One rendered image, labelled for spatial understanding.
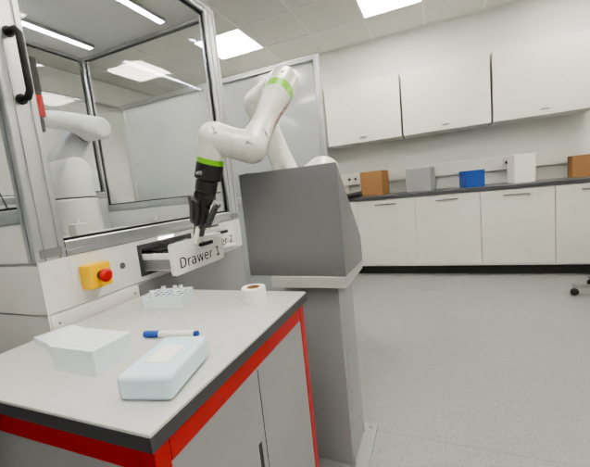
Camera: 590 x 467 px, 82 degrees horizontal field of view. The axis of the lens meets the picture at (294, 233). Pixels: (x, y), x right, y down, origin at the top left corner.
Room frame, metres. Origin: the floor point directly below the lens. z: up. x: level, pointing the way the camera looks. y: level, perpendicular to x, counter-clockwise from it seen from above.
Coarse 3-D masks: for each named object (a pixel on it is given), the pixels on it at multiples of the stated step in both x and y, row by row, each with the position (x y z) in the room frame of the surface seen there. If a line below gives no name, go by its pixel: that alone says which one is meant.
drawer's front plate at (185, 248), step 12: (192, 240) 1.22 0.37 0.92; (204, 240) 1.28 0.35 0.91; (216, 240) 1.36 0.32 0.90; (180, 252) 1.16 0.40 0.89; (192, 252) 1.21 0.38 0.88; (204, 252) 1.28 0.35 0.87; (216, 252) 1.35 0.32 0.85; (180, 264) 1.15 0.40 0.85; (192, 264) 1.20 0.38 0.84; (204, 264) 1.27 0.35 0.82
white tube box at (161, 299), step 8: (168, 288) 1.05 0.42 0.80; (184, 288) 1.04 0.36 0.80; (192, 288) 1.04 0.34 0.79; (144, 296) 0.99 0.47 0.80; (152, 296) 0.99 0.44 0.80; (160, 296) 0.99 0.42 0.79; (168, 296) 0.97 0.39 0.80; (176, 296) 0.96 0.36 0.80; (184, 296) 0.98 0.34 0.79; (192, 296) 1.03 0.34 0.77; (144, 304) 0.98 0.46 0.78; (152, 304) 0.97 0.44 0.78; (160, 304) 0.97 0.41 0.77; (168, 304) 0.97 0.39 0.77; (176, 304) 0.96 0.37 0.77; (184, 304) 0.97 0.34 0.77
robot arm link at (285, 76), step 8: (272, 72) 1.40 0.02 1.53; (280, 72) 1.38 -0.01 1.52; (288, 72) 1.39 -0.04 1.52; (264, 80) 1.46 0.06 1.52; (272, 80) 1.35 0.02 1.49; (280, 80) 1.35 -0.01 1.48; (288, 80) 1.37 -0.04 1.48; (296, 80) 1.42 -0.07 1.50; (288, 88) 1.35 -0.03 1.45; (296, 88) 1.44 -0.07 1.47
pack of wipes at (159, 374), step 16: (192, 336) 0.63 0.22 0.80; (160, 352) 0.57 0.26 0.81; (176, 352) 0.57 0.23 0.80; (192, 352) 0.57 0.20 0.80; (208, 352) 0.63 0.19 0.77; (128, 368) 0.53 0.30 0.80; (144, 368) 0.52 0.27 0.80; (160, 368) 0.52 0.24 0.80; (176, 368) 0.52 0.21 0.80; (192, 368) 0.56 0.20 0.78; (128, 384) 0.50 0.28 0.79; (144, 384) 0.50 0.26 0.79; (160, 384) 0.49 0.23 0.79; (176, 384) 0.51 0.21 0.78
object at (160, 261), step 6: (144, 258) 1.20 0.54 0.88; (150, 258) 1.19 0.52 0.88; (156, 258) 1.18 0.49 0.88; (162, 258) 1.17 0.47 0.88; (168, 258) 1.16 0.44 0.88; (144, 264) 1.20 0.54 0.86; (150, 264) 1.18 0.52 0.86; (156, 264) 1.18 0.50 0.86; (162, 264) 1.16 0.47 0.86; (168, 264) 1.15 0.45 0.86; (144, 270) 1.20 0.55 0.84; (150, 270) 1.19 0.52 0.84; (156, 270) 1.18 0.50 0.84; (162, 270) 1.17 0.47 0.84; (168, 270) 1.16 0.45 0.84
